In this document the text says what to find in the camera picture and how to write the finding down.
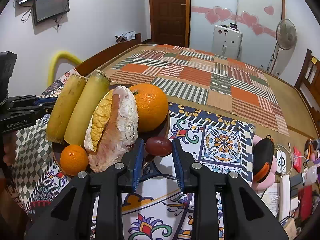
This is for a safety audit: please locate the pink plush toy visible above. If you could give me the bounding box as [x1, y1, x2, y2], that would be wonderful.
[252, 135, 277, 191]

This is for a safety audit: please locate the white standing fan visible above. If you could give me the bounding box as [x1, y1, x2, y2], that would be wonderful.
[267, 19, 297, 76]

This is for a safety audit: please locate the brown wooden door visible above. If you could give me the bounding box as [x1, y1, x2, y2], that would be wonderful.
[149, 0, 190, 47]

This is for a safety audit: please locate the long yellow sugarcane piece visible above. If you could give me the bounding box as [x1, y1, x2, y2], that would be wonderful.
[64, 70, 111, 147]

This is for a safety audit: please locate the yellow foam tube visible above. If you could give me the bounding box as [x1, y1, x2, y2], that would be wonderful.
[47, 50, 82, 87]

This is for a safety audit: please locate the peeled pink pomelo segment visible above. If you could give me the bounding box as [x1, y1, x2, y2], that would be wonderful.
[88, 86, 138, 173]

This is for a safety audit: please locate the clutter on footboard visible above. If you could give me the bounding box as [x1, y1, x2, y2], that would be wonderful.
[115, 30, 136, 43]

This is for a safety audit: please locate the large orange on plate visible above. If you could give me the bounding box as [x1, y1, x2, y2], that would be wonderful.
[129, 83, 169, 132]

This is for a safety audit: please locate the person hand holding gripper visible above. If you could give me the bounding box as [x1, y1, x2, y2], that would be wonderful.
[3, 131, 17, 166]

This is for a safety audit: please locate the wooden footboard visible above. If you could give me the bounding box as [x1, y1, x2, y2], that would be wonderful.
[75, 33, 142, 76]

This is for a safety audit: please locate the white metal appliance box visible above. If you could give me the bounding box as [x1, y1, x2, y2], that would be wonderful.
[212, 23, 243, 60]

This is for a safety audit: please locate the wooden headboard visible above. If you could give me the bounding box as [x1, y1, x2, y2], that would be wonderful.
[295, 49, 319, 125]

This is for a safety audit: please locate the small wall monitor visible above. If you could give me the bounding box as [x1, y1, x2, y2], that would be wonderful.
[33, 0, 70, 25]

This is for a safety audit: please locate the frosted sliding glass door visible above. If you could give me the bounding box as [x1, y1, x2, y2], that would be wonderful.
[189, 0, 282, 70]

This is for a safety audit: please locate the white power strip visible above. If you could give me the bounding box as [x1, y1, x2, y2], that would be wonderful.
[278, 174, 291, 222]

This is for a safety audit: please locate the red jujube fruit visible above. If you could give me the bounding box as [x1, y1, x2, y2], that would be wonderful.
[145, 137, 172, 157]

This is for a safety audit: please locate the patchwork striped bed mat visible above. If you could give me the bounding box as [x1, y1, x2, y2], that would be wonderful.
[106, 45, 289, 135]

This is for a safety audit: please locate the dark purple plate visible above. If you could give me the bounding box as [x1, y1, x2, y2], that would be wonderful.
[51, 83, 171, 178]

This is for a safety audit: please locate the colourful patterned tablecloth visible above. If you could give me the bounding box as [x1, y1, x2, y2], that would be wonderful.
[6, 67, 257, 240]

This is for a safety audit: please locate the red packet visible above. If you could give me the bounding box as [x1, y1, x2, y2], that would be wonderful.
[293, 146, 302, 173]

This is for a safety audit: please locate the short yellow sugarcane piece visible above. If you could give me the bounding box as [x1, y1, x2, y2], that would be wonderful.
[46, 74, 87, 143]

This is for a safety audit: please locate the black orange headphone earcup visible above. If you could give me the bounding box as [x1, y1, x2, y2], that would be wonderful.
[253, 135, 274, 183]

